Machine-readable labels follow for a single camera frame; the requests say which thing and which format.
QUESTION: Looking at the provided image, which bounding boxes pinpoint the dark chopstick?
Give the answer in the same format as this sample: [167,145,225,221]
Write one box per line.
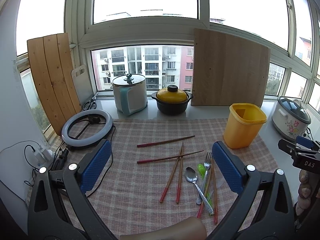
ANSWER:
[137,135,195,148]
[136,150,204,164]

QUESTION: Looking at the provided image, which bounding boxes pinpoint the black scissors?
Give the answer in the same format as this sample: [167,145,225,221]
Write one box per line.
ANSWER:
[82,96,97,111]

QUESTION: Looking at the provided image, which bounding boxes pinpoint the white ring light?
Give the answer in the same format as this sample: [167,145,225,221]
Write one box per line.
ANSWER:
[61,109,113,147]

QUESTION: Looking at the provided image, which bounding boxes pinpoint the white window frame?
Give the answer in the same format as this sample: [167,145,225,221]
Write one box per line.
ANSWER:
[15,0,320,131]

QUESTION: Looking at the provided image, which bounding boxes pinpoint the floral white slow cooker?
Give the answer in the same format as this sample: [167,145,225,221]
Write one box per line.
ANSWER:
[272,96,311,141]

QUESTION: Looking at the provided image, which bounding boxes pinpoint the green plastic spoon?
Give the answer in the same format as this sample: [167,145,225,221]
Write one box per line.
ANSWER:
[197,164,214,218]

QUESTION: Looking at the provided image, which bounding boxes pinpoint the large light wooden board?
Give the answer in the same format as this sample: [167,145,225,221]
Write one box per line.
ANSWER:
[191,29,271,106]

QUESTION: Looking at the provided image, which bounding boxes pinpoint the steel fork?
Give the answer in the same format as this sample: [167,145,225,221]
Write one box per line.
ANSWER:
[201,152,212,193]

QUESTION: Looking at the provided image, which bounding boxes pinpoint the white plastic cutting board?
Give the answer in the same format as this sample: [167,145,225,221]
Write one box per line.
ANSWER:
[71,64,93,106]

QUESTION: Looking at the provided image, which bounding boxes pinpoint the bare right forearm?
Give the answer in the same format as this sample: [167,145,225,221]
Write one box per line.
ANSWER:
[119,217,207,239]

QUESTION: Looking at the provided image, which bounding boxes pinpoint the pine plank board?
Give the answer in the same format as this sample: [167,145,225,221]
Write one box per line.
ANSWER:
[27,33,81,135]

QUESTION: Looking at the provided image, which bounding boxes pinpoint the red-tipped chopstick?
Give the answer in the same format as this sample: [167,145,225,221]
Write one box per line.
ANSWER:
[159,144,184,203]
[176,143,184,204]
[212,159,218,225]
[196,163,213,218]

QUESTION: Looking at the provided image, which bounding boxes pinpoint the white power adapter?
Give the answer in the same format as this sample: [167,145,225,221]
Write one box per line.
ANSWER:
[33,145,54,167]

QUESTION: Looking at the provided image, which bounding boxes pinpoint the yellow plastic utensil bucket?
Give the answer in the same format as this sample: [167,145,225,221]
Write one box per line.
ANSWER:
[223,103,267,149]

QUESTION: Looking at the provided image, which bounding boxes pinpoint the right hand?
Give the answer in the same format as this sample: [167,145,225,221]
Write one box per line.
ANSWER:
[295,170,312,216]

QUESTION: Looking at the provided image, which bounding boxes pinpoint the black ring light stand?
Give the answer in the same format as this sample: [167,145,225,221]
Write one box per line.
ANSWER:
[52,148,69,171]

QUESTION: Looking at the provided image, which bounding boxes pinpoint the black pot yellow lid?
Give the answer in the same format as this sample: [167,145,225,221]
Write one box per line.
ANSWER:
[151,85,193,116]

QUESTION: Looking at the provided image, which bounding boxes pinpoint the steel spoon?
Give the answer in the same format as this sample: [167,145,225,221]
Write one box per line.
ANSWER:
[185,167,214,215]

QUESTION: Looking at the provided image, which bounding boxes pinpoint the pink plaid table mat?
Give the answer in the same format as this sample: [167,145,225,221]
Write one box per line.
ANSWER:
[51,117,279,240]

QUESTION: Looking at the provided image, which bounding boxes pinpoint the white teal rice cooker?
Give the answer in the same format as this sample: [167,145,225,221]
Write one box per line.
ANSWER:
[112,74,148,116]

